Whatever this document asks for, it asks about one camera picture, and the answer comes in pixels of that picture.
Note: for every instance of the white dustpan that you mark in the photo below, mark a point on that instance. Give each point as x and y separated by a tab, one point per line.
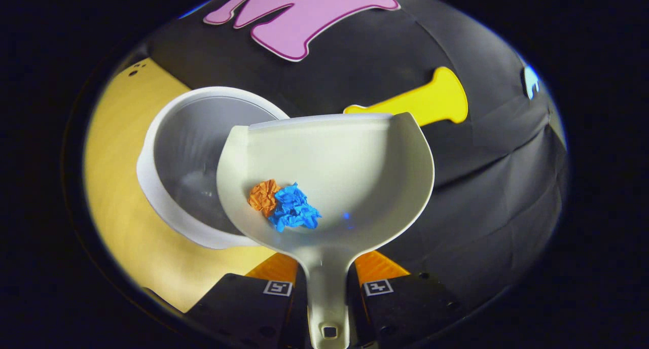
355	166

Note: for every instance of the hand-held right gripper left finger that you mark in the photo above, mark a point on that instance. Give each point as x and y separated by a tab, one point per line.
243	308

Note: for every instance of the blue paper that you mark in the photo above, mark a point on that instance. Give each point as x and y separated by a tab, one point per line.
294	209

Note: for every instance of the orange paper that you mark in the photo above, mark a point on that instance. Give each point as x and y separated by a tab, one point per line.
262	196

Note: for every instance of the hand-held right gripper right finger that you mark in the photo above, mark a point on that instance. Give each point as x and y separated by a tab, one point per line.
405	308

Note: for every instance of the wooden desktop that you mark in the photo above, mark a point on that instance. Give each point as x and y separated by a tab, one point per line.
121	212

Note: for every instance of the white ribbed garbage bin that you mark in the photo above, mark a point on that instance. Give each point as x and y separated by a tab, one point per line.
187	136

